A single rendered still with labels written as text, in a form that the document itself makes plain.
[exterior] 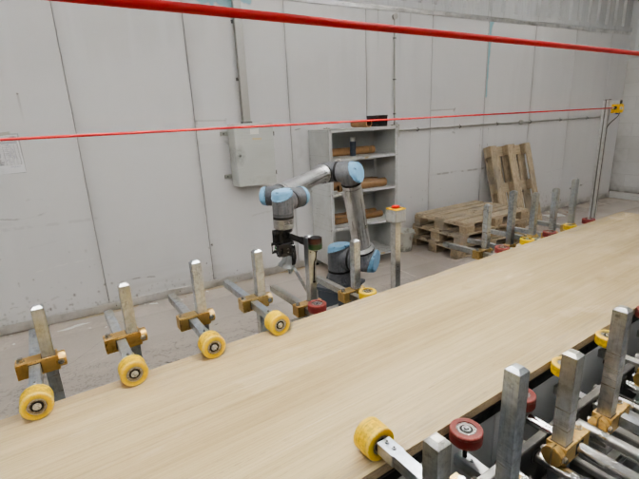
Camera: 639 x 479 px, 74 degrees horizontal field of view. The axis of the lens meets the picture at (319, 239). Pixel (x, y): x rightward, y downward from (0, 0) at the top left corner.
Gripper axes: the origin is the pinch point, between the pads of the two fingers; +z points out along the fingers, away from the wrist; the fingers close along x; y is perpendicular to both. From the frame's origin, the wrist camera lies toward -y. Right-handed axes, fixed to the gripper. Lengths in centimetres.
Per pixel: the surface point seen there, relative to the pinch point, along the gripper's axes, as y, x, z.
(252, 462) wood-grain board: 58, 81, 11
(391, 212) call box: -53, 8, -20
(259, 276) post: 20.2, 9.6, -5.2
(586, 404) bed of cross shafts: -31, 112, 17
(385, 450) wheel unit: 35, 101, 5
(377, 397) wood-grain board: 20, 80, 10
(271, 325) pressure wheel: 27.2, 32.2, 5.4
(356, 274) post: -29.4, 9.6, 6.2
